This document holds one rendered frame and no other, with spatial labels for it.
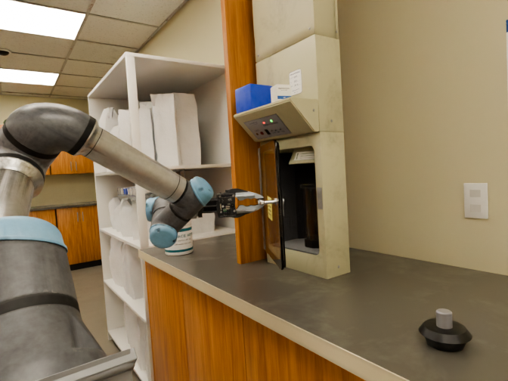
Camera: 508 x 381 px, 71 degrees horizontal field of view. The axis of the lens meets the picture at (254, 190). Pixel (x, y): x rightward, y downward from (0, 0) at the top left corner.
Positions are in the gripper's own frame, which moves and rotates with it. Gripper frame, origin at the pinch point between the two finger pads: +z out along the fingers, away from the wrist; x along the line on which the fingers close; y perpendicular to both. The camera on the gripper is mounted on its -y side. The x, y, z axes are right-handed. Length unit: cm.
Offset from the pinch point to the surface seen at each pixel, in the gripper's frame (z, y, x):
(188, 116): -25, -126, 49
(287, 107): 9.0, 8.5, 28.5
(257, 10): 6, -19, 70
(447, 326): 26, 54, -22
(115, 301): -96, -186, -89
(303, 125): 14.2, 6.7, 23.0
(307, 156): 17.9, -3.2, 13.7
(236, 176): -5.0, -22.3, 8.4
